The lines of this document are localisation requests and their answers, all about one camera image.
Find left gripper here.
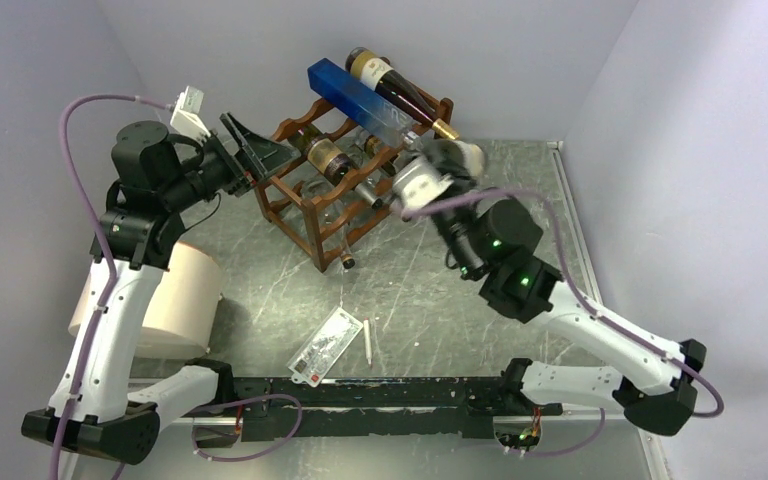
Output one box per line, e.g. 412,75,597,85
161,111,300,211

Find blue square bottle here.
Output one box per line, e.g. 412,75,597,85
307,58,421,150

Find dark red wine bottle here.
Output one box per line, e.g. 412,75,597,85
345,47,460,140

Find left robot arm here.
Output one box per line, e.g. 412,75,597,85
21,114,299,465

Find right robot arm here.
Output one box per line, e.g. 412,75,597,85
395,140,707,436

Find clear bottle bottom row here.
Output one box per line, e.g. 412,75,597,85
302,178,356,270

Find green bottle brown label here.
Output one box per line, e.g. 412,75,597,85
287,124,360,196

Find wooden wine rack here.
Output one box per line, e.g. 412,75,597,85
254,87,456,274

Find clear bottle lower rack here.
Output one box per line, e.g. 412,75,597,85
350,129,406,217

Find white cylindrical container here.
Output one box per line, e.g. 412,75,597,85
67,241,224,361

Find white pen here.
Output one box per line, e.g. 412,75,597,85
363,318,373,368

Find white printed card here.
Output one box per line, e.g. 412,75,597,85
287,306,363,387

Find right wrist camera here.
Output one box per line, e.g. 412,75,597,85
391,156,453,218

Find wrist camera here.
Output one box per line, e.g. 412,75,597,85
391,156,453,218
170,86,211,143

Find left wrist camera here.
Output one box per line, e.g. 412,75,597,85
170,86,211,143

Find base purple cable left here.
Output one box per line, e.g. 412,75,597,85
190,392,306,463

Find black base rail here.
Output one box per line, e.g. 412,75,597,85
200,359,563,442

